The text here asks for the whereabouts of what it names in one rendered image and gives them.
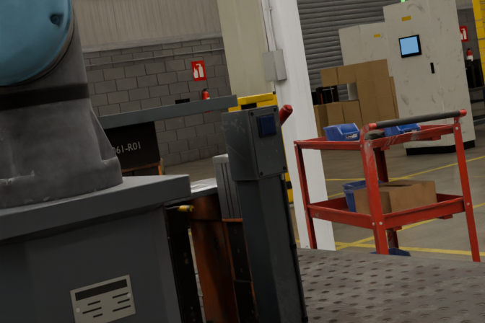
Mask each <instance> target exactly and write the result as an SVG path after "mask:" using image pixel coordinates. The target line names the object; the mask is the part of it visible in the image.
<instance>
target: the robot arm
mask: <svg viewBox="0 0 485 323"><path fill-rule="evenodd" d="M122 183H123V178H122V173H121V165H120V162H119V160H118V157H117V156H116V154H115V152H114V150H113V147H112V146H111V144H110V142H109V140H108V138H107V136H106V135H105V132H104V130H103V129H102V126H101V124H100V123H99V121H98V119H97V117H96V115H95V113H94V111H93V109H92V104H91V100H90V96H89V88H88V83H87V75H86V70H85V65H84V58H83V53H82V45H81V40H80V36H79V28H78V23H77V16H76V11H75V6H74V0H0V209H4V208H14V207H19V206H24V205H32V204H37V203H44V202H49V201H53V200H60V199H64V198H71V197H74V196H78V195H84V194H88V193H93V192H97V191H100V190H105V189H108V188H111V187H115V186H117V185H120V184H122Z"/></svg>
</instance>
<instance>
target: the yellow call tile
mask: <svg viewBox="0 0 485 323"><path fill-rule="evenodd" d="M273 99H274V96H273V93H266V94H257V95H252V96H247V97H238V98H237V102H238V105H241V110H246V109H252V108H256V107H257V102H265V101H269V100H273Z"/></svg>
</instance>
